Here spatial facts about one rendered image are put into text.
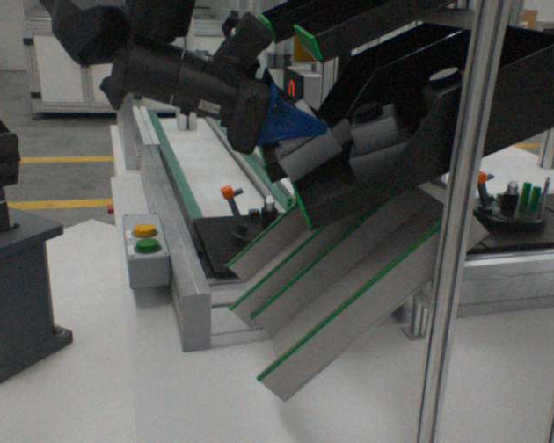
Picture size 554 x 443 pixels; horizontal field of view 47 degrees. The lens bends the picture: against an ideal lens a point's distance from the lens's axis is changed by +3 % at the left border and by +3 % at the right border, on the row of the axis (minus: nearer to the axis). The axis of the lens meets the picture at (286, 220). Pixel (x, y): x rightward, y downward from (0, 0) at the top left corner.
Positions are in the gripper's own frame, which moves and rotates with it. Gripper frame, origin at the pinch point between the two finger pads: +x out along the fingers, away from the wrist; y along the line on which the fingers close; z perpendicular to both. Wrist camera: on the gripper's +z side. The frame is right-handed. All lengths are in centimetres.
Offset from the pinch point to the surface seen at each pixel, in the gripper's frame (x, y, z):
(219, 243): 1.7, 36.3, -33.5
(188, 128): -6, 144, -45
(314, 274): 9.7, 3.1, -18.9
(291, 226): 8.5, 17.9, -19.4
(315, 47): -1.5, -8.3, 7.7
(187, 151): -5, 116, -44
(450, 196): 14.9, -10.7, -0.9
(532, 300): 59, 31, -26
